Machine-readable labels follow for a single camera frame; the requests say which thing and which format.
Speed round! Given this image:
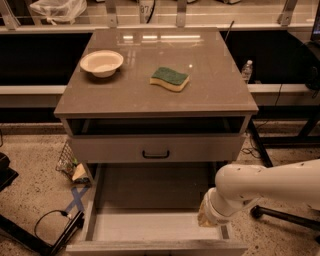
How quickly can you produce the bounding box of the black metal stand base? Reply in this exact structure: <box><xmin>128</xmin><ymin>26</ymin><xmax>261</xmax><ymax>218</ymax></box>
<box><xmin>0</xmin><ymin>210</ymin><xmax>84</xmax><ymax>256</ymax></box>

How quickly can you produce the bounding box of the grey drawer cabinet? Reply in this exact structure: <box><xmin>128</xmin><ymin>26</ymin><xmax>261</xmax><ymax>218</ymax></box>
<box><xmin>53</xmin><ymin>27</ymin><xmax>260</xmax><ymax>174</ymax></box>

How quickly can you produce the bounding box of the clear plastic bag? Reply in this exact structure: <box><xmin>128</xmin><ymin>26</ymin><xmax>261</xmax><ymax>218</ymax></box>
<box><xmin>30</xmin><ymin>0</ymin><xmax>87</xmax><ymax>25</ymax></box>

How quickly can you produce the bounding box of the blue tape cross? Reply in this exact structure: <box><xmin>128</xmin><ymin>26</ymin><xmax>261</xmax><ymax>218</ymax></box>
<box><xmin>65</xmin><ymin>186</ymin><xmax>89</xmax><ymax>213</ymax></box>

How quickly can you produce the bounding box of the grey drawer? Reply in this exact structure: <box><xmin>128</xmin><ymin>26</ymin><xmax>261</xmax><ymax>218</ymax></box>
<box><xmin>69</xmin><ymin>135</ymin><xmax>245</xmax><ymax>163</ymax></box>
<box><xmin>67</xmin><ymin>163</ymin><xmax>247</xmax><ymax>256</ymax></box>

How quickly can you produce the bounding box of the clear plastic water bottle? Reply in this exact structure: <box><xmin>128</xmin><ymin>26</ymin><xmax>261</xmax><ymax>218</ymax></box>
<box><xmin>241</xmin><ymin>60</ymin><xmax>253</xmax><ymax>84</ymax></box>

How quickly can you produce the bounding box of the black floor cable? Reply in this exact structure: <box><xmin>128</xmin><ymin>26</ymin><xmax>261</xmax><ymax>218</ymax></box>
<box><xmin>33</xmin><ymin>209</ymin><xmax>88</xmax><ymax>250</ymax></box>

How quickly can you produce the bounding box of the wire mesh basket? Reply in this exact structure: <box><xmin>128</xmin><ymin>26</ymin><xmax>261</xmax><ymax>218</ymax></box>
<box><xmin>56</xmin><ymin>142</ymin><xmax>90</xmax><ymax>184</ymax></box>

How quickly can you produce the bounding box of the white paper bowl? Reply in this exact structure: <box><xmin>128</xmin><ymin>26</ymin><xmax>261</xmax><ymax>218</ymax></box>
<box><xmin>80</xmin><ymin>50</ymin><xmax>124</xmax><ymax>78</ymax></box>

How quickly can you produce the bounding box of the black office chair base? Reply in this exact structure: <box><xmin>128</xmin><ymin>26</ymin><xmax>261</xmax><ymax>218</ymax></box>
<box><xmin>250</xmin><ymin>205</ymin><xmax>320</xmax><ymax>232</ymax></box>

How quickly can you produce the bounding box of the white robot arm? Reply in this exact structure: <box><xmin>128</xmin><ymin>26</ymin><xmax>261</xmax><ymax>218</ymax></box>
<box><xmin>197</xmin><ymin>159</ymin><xmax>320</xmax><ymax>227</ymax></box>

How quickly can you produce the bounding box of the grey top drawer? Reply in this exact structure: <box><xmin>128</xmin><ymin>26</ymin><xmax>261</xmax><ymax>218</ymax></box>
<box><xmin>69</xmin><ymin>135</ymin><xmax>245</xmax><ymax>163</ymax></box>

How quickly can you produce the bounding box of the green yellow sponge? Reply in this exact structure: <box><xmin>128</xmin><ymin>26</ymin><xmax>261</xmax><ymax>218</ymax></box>
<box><xmin>149</xmin><ymin>67</ymin><xmax>190</xmax><ymax>92</ymax></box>

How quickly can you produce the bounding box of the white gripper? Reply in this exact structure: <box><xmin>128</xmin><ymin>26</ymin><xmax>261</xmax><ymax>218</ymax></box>
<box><xmin>197</xmin><ymin>188</ymin><xmax>247</xmax><ymax>227</ymax></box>

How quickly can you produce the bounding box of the black table leg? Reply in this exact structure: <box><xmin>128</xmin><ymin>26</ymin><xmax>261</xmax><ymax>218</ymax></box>
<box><xmin>248</xmin><ymin>120</ymin><xmax>273</xmax><ymax>167</ymax></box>

